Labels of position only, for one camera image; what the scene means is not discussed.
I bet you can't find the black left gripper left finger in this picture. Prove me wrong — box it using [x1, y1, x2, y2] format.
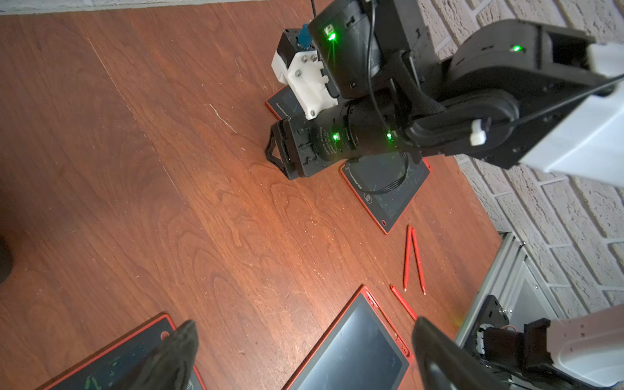
[112, 319, 199, 390]

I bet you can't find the red tablet with green scribbles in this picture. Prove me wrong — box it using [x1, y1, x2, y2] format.
[340, 153, 432, 234]

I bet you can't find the aluminium front rail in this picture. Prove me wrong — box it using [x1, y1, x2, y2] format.
[455, 232, 565, 347]

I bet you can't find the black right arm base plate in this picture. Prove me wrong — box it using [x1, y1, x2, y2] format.
[460, 295, 521, 366]

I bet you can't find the red stylus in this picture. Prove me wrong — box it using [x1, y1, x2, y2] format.
[389, 284, 418, 322]
[402, 225, 413, 292]
[411, 227, 427, 295]

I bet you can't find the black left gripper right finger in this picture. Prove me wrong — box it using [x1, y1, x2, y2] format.
[412, 316, 505, 389]

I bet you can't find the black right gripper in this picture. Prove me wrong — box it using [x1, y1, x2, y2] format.
[266, 97, 401, 180]

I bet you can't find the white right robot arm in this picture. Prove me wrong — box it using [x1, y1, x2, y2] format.
[265, 1, 623, 187]

